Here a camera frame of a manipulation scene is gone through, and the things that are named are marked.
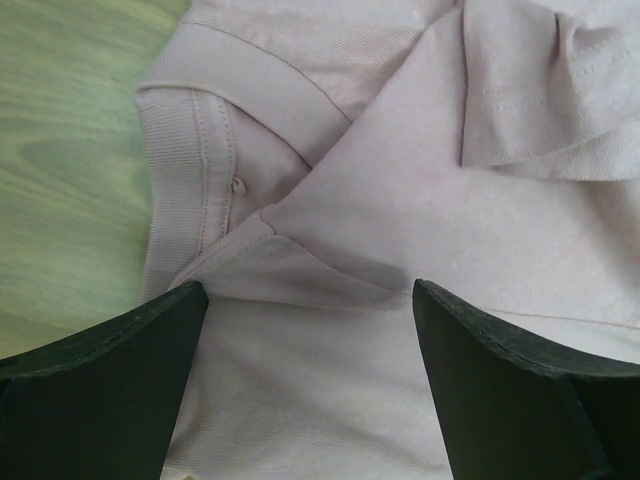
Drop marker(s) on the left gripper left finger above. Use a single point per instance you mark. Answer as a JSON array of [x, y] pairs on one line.
[[102, 403]]

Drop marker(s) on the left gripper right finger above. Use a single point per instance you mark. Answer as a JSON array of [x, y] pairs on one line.
[[514, 405]]

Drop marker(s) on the pink graphic t-shirt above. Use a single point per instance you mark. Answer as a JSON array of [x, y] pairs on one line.
[[311, 159]]

